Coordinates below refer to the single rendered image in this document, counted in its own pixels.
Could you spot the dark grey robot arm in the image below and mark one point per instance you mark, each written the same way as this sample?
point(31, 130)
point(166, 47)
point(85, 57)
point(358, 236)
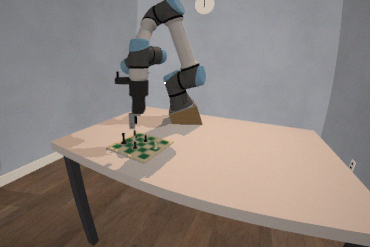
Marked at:
point(169, 12)

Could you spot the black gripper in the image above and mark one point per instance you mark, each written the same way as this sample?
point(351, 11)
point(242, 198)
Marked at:
point(138, 89)

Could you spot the green and cream chessboard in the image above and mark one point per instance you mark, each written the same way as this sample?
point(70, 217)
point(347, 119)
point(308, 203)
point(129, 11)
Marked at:
point(144, 151)

